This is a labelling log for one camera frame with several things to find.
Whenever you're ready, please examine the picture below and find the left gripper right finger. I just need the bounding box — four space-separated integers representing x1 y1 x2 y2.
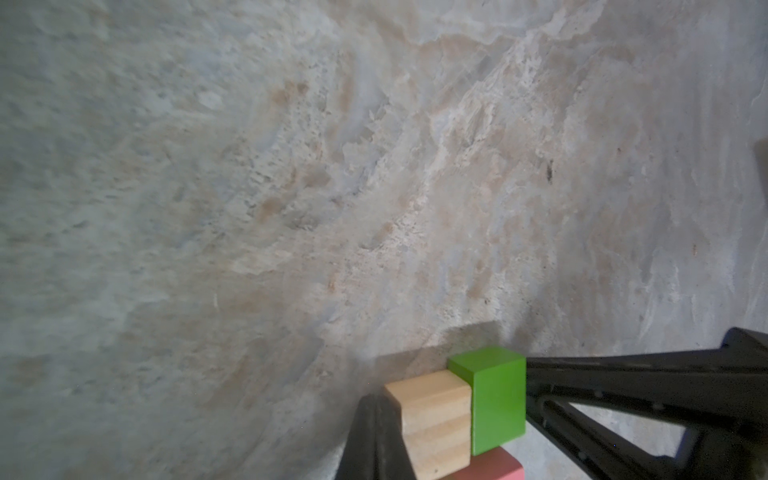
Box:
526 327 767 479

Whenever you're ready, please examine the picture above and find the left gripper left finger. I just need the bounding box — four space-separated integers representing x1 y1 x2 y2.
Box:
335 394 416 480

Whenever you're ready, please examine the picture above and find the pink wood block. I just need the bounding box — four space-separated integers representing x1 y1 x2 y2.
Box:
444 447 525 480

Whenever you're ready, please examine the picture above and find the green wood cube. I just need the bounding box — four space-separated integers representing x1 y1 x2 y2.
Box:
448 346 527 456

